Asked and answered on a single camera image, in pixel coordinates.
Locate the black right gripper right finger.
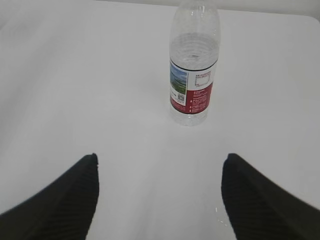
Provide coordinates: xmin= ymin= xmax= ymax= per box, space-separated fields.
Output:
xmin=221 ymin=153 xmax=320 ymax=240

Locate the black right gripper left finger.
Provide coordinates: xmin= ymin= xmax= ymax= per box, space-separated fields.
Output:
xmin=0 ymin=153 xmax=100 ymax=240

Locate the clear plastic water bottle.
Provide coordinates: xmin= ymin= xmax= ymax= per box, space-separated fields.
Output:
xmin=169 ymin=0 xmax=221 ymax=126

